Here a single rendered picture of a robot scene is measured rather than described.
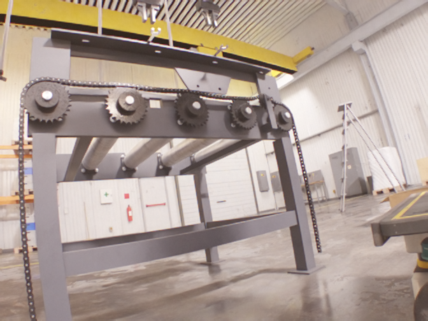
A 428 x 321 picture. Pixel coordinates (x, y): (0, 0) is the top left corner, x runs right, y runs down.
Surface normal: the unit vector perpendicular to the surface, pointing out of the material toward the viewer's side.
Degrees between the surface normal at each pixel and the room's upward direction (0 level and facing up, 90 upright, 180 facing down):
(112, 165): 90
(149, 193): 90
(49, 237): 90
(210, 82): 90
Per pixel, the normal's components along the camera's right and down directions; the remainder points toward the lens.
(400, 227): -0.75, -0.02
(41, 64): 0.51, -0.26
